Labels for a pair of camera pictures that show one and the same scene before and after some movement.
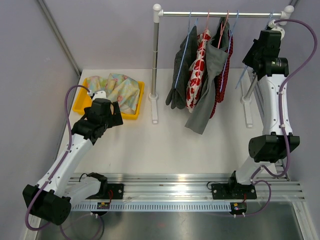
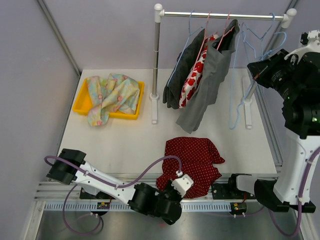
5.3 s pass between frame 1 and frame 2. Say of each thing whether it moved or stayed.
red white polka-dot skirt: moved
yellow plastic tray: stayed
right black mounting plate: stayed
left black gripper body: moved
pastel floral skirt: stayed
